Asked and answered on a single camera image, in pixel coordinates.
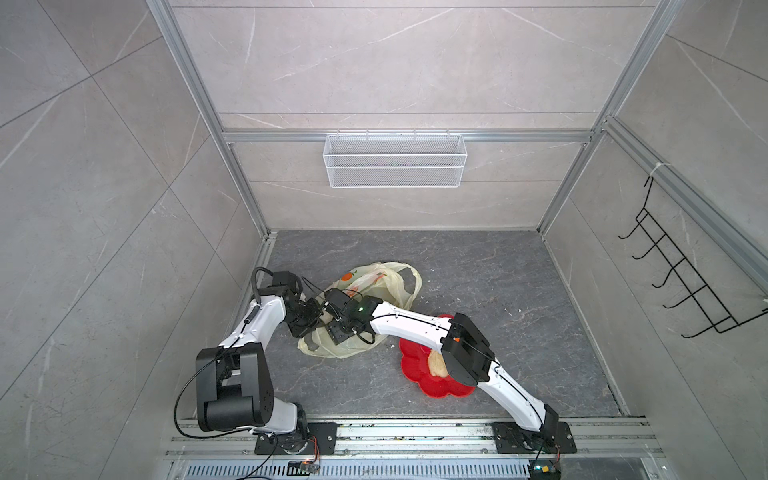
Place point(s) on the yellow plastic bag fruit print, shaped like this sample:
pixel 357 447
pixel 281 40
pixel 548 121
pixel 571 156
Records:
pixel 395 282

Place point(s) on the red flower shaped plate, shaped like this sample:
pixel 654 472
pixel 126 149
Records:
pixel 414 367

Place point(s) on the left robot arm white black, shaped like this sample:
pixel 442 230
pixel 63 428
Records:
pixel 234 391

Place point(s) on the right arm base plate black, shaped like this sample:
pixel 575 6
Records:
pixel 516 441

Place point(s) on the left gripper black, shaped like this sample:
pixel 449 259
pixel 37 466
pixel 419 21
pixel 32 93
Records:
pixel 316 313

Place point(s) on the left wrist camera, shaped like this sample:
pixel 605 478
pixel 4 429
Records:
pixel 284 283

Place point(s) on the black wire hook rack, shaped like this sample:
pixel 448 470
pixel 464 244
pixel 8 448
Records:
pixel 679 266

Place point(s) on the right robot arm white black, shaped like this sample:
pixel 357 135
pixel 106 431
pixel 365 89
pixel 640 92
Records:
pixel 465 350

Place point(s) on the white wire mesh basket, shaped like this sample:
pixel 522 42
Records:
pixel 394 160

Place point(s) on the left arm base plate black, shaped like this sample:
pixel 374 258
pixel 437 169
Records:
pixel 314 437

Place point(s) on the aluminium mounting rail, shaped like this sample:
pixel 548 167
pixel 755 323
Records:
pixel 421 448

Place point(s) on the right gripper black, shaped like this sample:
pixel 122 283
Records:
pixel 334 333

